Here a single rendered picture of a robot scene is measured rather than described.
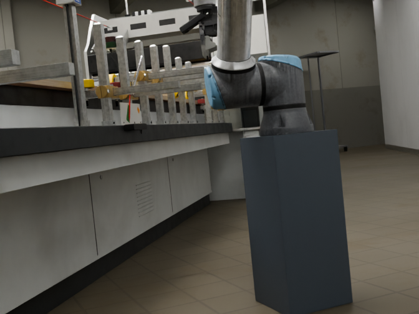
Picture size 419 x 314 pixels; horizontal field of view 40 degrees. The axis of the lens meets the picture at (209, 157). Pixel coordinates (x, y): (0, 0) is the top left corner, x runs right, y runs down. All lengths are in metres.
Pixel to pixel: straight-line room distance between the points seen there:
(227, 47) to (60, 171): 0.70
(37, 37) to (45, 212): 8.32
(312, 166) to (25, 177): 0.91
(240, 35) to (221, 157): 3.47
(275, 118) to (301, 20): 10.48
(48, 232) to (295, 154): 1.01
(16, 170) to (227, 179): 3.68
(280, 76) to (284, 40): 10.15
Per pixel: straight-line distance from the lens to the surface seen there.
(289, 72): 1.98
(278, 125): 1.96
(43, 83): 2.29
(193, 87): 2.61
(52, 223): 2.36
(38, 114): 2.34
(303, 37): 12.36
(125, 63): 2.67
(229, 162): 5.27
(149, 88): 2.40
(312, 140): 1.94
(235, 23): 1.85
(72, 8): 2.23
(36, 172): 1.87
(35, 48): 10.47
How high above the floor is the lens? 0.63
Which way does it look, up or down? 2 degrees down
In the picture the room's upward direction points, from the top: 6 degrees counter-clockwise
